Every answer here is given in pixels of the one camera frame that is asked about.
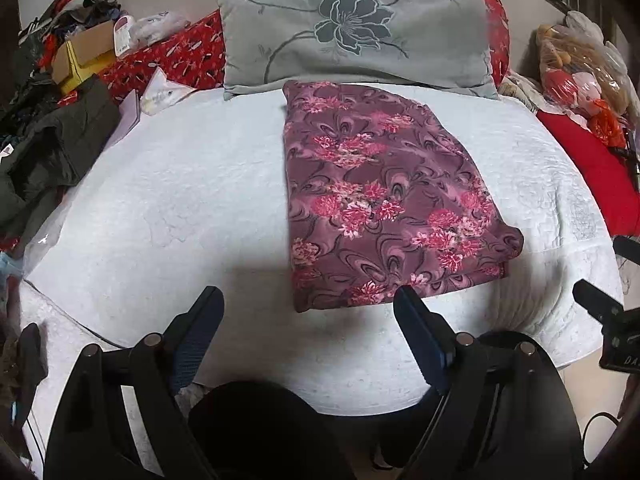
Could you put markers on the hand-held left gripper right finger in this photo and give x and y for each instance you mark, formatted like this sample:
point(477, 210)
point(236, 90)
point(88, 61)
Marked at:
point(420, 330)

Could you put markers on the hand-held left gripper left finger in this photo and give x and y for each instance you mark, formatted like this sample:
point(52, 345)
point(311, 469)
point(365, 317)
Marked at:
point(192, 350)

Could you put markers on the white paper bag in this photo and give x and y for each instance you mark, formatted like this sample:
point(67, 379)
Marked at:
point(165, 92)

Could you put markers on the pink and white packet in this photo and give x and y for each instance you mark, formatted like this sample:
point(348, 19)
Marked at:
point(123, 35)

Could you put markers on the plain red cloth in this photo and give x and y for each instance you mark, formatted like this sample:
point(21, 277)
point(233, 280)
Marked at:
point(595, 170)

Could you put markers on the cardboard box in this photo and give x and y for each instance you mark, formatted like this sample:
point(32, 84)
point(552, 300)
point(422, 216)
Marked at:
point(90, 42)

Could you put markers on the purple floral garment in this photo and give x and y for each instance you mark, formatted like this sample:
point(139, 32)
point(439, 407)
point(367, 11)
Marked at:
point(380, 185)

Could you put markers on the white plastic bag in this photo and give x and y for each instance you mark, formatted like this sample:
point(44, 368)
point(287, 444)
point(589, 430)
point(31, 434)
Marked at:
point(160, 27)

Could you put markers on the grey flower-print pillow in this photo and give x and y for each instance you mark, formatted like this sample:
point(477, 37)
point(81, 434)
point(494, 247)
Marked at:
point(425, 35)

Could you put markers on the pile of mixed clothes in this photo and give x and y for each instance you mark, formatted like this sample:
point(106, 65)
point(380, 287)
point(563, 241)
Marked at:
point(85, 0)

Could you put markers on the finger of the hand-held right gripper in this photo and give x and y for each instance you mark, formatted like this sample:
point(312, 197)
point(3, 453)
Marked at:
point(595, 300)
point(627, 249)

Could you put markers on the plastic bag of plush toys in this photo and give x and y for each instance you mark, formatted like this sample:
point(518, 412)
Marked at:
point(575, 70)

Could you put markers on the black flat object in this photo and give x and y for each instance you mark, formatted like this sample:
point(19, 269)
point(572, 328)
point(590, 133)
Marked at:
point(32, 365)

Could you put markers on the white textured bedspread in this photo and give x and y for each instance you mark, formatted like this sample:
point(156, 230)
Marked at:
point(175, 200)

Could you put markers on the dark green jacket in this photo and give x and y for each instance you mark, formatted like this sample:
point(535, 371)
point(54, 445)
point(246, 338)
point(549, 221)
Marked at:
point(55, 145)

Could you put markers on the pale lilac sheet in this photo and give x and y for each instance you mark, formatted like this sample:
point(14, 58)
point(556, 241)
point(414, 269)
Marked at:
point(127, 117)

